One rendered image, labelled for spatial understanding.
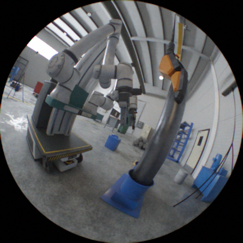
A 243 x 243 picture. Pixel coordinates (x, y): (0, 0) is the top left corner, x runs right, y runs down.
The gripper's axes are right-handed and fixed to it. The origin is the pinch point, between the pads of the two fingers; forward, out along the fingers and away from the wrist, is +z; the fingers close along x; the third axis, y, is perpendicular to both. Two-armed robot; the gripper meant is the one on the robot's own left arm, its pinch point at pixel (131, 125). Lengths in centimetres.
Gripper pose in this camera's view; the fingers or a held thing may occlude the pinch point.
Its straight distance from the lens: 78.5
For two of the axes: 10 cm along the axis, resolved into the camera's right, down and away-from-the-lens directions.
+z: -0.9, 9.6, -2.8
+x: 3.2, 3.0, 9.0
